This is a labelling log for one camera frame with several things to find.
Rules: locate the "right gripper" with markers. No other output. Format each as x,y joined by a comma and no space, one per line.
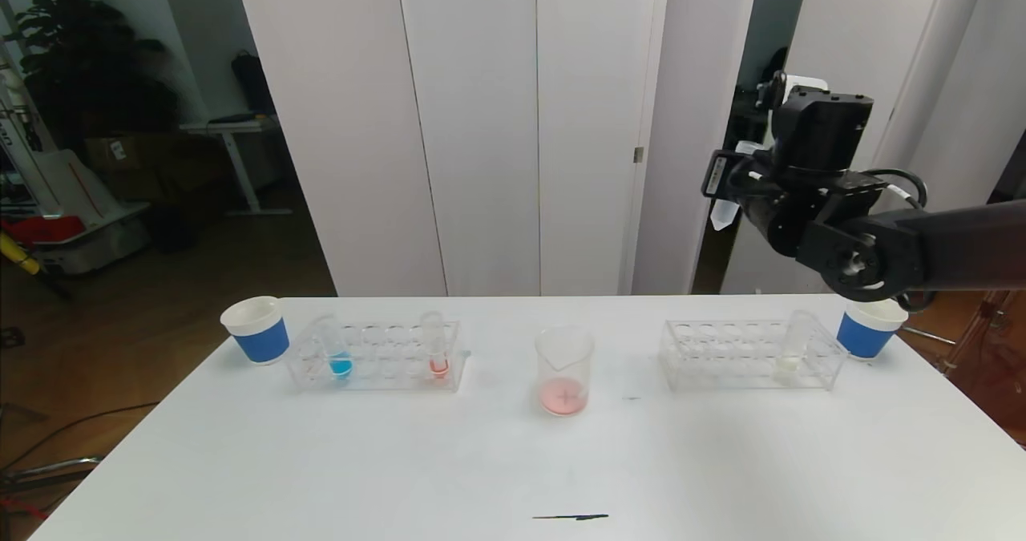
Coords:
716,175

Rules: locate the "red pigment test tube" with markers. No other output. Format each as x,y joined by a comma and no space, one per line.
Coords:
723,214
438,366

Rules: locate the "blue pigment test tube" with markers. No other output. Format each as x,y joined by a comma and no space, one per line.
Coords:
341,365

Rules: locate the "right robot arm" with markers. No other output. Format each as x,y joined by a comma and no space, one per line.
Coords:
962,244

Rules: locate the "clear acrylic tube rack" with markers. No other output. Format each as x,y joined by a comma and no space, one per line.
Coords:
737,374
381,377

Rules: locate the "yellow pigment test tube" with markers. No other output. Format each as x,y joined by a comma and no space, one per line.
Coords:
789,368

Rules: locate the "clear glass beaker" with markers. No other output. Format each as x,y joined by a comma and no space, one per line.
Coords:
565,393

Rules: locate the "white folding partition screen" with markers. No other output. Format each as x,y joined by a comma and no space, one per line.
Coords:
481,124
850,28

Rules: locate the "blue white paper cup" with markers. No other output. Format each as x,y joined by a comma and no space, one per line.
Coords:
258,339
864,337

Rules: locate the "black bag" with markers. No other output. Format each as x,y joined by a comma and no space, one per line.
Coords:
253,82

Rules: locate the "white standing desk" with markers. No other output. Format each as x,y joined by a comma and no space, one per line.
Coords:
231,128

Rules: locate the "brown cardboard box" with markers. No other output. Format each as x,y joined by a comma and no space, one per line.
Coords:
131,155

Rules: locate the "grey crate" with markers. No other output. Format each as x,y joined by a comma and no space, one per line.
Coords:
94,244

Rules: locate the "dark green potted plant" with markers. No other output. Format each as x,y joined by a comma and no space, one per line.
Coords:
80,68

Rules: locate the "white board with red line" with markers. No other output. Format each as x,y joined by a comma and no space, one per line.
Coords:
66,187

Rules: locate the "red box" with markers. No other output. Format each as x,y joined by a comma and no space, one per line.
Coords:
38,229

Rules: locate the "yellow tool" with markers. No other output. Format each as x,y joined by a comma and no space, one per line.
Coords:
20,255

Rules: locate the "metal floor leg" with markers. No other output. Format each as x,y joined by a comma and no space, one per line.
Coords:
48,473

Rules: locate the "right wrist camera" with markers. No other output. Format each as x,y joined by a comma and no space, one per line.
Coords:
805,84

